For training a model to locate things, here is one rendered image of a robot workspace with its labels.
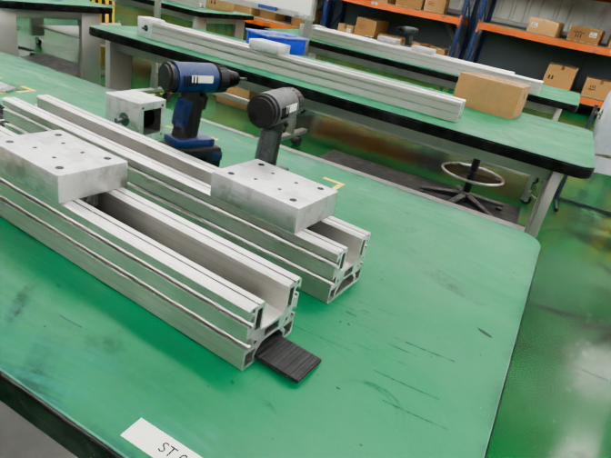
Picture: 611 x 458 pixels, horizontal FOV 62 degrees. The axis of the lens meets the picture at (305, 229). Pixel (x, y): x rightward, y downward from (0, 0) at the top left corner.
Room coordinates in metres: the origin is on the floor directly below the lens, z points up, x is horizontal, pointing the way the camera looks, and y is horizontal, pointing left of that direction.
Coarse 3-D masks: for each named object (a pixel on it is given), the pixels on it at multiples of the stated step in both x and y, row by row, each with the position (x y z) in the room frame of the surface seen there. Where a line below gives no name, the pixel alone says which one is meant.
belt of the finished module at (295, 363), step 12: (276, 336) 0.50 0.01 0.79; (264, 348) 0.47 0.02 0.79; (276, 348) 0.48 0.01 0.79; (288, 348) 0.48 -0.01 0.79; (300, 348) 0.49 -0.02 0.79; (264, 360) 0.45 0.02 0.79; (276, 360) 0.46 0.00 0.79; (288, 360) 0.46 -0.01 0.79; (300, 360) 0.47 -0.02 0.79; (312, 360) 0.47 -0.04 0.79; (288, 372) 0.44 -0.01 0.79; (300, 372) 0.45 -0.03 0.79
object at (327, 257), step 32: (32, 128) 0.94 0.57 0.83; (64, 128) 0.89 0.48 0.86; (96, 128) 0.95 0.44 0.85; (128, 160) 0.80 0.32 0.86; (160, 160) 0.87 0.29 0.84; (192, 160) 0.84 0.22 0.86; (160, 192) 0.77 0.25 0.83; (192, 192) 0.73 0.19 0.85; (224, 224) 0.70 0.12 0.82; (256, 224) 0.67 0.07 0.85; (320, 224) 0.70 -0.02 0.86; (352, 224) 0.71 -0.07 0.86; (288, 256) 0.64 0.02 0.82; (320, 256) 0.63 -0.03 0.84; (352, 256) 0.67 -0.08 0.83; (320, 288) 0.61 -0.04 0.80
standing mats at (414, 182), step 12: (36, 60) 5.07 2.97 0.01; (48, 60) 5.17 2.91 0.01; (60, 60) 5.27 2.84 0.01; (72, 72) 4.87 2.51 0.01; (324, 156) 3.76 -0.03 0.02; (336, 156) 3.83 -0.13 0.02; (348, 156) 3.89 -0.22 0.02; (360, 168) 3.65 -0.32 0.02; (372, 168) 3.71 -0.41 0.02; (384, 168) 3.77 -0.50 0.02; (396, 180) 3.55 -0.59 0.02; (408, 180) 3.60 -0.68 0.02; (420, 180) 3.66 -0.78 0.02; (432, 180) 3.71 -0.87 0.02; (432, 192) 3.44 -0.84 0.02; (468, 204) 3.33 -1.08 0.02; (504, 204) 3.48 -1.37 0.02; (504, 216) 3.23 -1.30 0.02; (516, 216) 3.30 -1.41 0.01
